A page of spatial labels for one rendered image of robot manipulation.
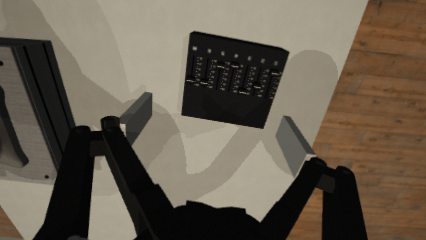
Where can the black lighting desk panel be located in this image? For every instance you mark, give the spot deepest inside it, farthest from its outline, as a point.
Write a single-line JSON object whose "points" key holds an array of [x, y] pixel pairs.
{"points": [[216, 84]]}

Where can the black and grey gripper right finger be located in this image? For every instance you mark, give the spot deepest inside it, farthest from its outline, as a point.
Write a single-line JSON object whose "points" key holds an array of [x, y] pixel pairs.
{"points": [[342, 217]]}

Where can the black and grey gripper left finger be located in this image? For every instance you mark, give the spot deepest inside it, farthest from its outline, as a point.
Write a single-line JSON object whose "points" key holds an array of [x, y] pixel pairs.
{"points": [[68, 212]]}

